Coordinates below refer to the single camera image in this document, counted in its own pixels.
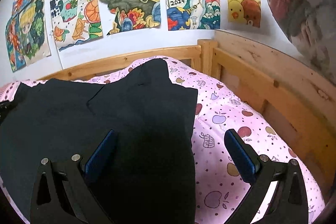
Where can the blond boy drawing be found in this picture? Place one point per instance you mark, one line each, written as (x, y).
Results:
(32, 32)

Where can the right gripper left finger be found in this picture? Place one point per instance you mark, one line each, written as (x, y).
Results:
(61, 191)

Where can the pink apple print quilt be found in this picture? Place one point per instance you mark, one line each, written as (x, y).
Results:
(218, 184)

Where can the wooden bed frame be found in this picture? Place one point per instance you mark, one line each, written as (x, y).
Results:
(298, 102)

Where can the black padded jacket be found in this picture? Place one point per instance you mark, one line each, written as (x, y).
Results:
(150, 173)

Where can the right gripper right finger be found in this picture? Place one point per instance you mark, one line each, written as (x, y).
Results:
(289, 200)

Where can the blue grey bagged bedding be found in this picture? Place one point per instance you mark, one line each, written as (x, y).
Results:
(310, 26)

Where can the orange slices boat drawing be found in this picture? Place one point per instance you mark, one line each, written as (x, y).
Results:
(76, 21)

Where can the mermaid girl drawing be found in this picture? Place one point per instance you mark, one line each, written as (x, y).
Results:
(14, 47)

